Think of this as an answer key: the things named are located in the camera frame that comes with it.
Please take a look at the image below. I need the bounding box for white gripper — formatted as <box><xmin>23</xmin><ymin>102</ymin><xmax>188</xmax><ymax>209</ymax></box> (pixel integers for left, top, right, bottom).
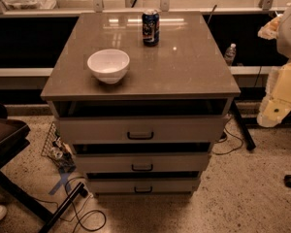
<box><xmin>257</xmin><ymin>14</ymin><xmax>291</xmax><ymax>127</ymax></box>

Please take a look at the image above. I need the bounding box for grey top drawer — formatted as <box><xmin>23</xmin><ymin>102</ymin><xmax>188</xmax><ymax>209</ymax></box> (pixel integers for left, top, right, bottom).
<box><xmin>54</xmin><ymin>116</ymin><xmax>228</xmax><ymax>145</ymax></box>

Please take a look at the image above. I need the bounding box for grey drawer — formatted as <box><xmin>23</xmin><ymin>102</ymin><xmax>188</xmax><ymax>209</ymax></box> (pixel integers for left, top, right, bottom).
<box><xmin>74</xmin><ymin>152</ymin><xmax>210</xmax><ymax>173</ymax></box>
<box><xmin>86</xmin><ymin>178</ymin><xmax>200</xmax><ymax>194</ymax></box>
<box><xmin>54</xmin><ymin>116</ymin><xmax>228</xmax><ymax>145</ymax></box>

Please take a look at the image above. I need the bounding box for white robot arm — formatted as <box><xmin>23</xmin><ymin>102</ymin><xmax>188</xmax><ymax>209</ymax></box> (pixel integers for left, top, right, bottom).
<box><xmin>257</xmin><ymin>4</ymin><xmax>291</xmax><ymax>127</ymax></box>

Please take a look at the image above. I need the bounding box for grey drawer cabinet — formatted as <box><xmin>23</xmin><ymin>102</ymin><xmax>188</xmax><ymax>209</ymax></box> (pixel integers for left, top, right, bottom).
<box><xmin>42</xmin><ymin>12</ymin><xmax>240</xmax><ymax>182</ymax></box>

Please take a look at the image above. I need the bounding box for grey middle drawer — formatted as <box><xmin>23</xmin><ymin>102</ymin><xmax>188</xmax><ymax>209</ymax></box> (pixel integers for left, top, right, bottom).
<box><xmin>74</xmin><ymin>152</ymin><xmax>210</xmax><ymax>173</ymax></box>

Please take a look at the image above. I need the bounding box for grey bottom drawer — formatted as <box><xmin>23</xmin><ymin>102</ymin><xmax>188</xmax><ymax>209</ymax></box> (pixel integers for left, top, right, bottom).
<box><xmin>86</xmin><ymin>178</ymin><xmax>200</xmax><ymax>194</ymax></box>

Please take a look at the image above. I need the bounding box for clear plastic water bottle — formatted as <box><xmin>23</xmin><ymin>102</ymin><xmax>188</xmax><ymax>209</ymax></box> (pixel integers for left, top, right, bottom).
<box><xmin>224</xmin><ymin>43</ymin><xmax>237</xmax><ymax>66</ymax></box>

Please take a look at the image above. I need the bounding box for black metal leg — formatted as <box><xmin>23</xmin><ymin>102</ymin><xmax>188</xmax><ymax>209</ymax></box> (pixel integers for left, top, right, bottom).
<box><xmin>231</xmin><ymin>102</ymin><xmax>256</xmax><ymax>150</ymax></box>

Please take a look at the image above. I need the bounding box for blue soda can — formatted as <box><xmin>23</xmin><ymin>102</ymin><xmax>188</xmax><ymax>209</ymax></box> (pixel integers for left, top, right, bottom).
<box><xmin>142</xmin><ymin>10</ymin><xmax>159</xmax><ymax>47</ymax></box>

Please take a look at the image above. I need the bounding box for white ceramic bowl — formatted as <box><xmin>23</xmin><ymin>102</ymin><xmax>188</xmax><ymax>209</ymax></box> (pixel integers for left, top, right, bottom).
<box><xmin>87</xmin><ymin>49</ymin><xmax>130</xmax><ymax>84</ymax></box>

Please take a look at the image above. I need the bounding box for black chair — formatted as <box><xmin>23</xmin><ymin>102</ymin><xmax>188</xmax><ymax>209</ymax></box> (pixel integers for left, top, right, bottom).
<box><xmin>0</xmin><ymin>101</ymin><xmax>89</xmax><ymax>233</ymax></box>

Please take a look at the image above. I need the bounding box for black cable right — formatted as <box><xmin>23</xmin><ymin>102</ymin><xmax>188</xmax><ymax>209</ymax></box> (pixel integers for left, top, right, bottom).
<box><xmin>211</xmin><ymin>116</ymin><xmax>244</xmax><ymax>156</ymax></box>

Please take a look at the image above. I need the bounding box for wire mesh basket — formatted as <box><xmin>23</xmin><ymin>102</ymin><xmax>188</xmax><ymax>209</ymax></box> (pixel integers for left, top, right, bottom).
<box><xmin>41</xmin><ymin>123</ymin><xmax>76</xmax><ymax>173</ymax></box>

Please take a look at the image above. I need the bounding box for black floor cable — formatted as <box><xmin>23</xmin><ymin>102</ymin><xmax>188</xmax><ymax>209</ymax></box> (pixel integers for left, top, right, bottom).
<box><xmin>32</xmin><ymin>176</ymin><xmax>108</xmax><ymax>233</ymax></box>

